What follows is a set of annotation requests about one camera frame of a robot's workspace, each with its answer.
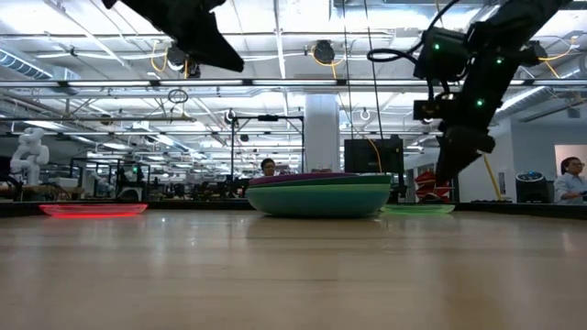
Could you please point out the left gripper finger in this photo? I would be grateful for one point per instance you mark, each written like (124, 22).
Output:
(206, 39)

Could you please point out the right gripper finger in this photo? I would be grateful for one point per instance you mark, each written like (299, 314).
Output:
(456, 151)

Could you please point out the lime green translucent plate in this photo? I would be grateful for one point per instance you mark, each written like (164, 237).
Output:
(417, 209)

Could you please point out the purple plastic plate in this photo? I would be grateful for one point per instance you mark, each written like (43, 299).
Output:
(298, 178)

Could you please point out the red translucent plastic plate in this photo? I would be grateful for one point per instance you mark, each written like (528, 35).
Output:
(91, 210)

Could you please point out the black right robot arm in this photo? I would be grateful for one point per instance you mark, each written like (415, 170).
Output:
(513, 27)

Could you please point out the red plastic bins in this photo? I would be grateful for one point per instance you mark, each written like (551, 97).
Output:
(428, 183)

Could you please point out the black monitor screen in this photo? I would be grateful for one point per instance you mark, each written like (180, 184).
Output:
(373, 156)

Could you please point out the person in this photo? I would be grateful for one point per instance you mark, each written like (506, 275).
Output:
(268, 167)
(571, 181)

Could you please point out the white building column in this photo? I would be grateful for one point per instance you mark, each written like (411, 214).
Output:
(321, 133)

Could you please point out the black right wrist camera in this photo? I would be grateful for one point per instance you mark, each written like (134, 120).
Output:
(431, 110)

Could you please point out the black tall stand frame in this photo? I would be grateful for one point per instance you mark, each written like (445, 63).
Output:
(268, 117)

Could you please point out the silver ventilation duct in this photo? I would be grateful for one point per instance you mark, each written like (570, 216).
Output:
(27, 69)

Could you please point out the black workstation frame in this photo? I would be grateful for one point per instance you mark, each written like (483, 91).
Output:
(133, 176)

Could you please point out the black aluminium rig frame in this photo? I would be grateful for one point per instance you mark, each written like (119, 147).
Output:
(206, 205)

